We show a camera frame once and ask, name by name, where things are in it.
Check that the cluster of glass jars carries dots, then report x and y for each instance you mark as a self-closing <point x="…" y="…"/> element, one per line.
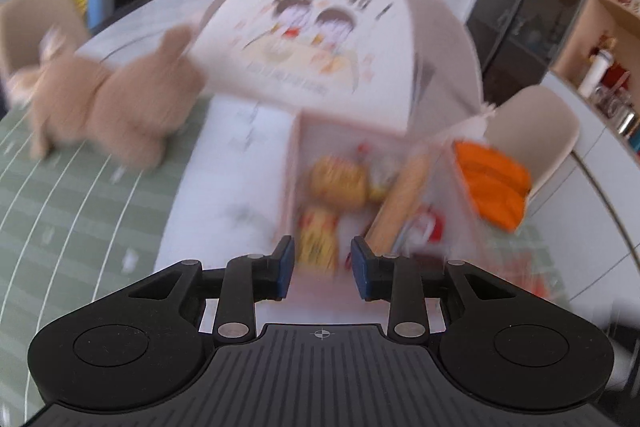
<point x="617" y="107"/>

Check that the beige chair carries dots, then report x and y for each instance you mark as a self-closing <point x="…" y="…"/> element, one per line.
<point x="30" y="22"/>
<point x="542" y="127"/>

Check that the red snack packet white label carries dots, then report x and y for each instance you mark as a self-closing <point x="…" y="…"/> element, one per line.
<point x="425" y="227"/>

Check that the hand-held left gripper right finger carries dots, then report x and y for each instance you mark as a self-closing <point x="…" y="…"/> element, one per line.
<point x="358" y="269"/>

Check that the white paper sheet with writing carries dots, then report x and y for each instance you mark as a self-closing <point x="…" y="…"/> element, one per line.
<point x="225" y="167"/>

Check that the yellow red striped snack packet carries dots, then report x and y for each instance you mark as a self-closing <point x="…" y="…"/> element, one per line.
<point x="317" y="237"/>

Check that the orange pouch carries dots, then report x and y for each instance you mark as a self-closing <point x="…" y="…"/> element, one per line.
<point x="492" y="182"/>

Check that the beige plush rabbit toy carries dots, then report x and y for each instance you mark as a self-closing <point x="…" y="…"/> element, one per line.
<point x="125" y="102"/>

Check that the pink cardboard box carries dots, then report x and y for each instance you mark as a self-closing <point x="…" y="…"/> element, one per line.
<point x="450" y="202"/>

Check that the white bottle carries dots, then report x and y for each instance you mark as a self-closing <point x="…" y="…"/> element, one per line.
<point x="596" y="72"/>

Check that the round yellow bread toy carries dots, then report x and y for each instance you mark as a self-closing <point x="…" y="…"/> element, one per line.
<point x="337" y="179"/>

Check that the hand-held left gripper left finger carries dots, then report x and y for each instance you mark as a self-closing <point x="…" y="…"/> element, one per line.
<point x="286" y="268"/>

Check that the tan baguette toy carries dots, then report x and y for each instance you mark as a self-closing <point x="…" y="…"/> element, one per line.
<point x="397" y="202"/>

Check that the green grid tablecloth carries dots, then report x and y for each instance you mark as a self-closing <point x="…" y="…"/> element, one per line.
<point x="75" y="207"/>

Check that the wooden shelf unit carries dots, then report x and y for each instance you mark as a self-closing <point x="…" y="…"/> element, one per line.
<point x="615" y="7"/>

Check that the white side counter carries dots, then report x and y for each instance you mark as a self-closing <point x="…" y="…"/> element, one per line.
<point x="600" y="147"/>

